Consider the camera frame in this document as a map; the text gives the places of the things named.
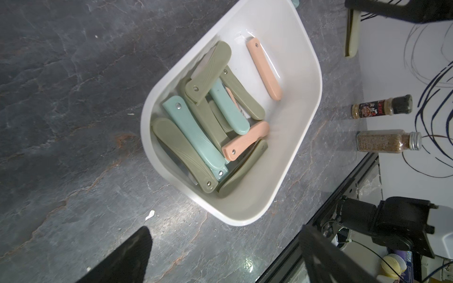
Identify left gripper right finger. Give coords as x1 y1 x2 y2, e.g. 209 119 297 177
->
298 225 377 283

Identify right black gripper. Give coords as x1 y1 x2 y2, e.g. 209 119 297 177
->
344 0 453 24

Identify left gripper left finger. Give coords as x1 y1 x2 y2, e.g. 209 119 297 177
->
78 226 153 283

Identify olive knife second row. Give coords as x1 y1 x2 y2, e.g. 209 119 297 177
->
344 9 361 58

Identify white plastic storage box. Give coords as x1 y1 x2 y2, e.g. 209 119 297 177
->
140 1 322 226

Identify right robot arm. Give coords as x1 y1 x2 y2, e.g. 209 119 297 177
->
342 1 453 259

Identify long teal knife in box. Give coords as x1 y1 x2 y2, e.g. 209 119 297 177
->
163 96 229 181

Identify olive knife in box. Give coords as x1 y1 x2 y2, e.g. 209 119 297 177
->
220 66 265 121

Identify teal folding knife middle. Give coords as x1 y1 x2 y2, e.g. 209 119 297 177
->
210 78 250 135

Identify olive folding knife top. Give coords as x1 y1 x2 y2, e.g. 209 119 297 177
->
185 41 232 105

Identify spice jar black cap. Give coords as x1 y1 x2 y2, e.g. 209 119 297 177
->
351 94 413 119

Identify glass spice jar silver cap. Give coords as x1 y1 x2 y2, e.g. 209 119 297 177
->
356 130 422 153

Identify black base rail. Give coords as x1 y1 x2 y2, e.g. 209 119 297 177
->
258 153 379 283

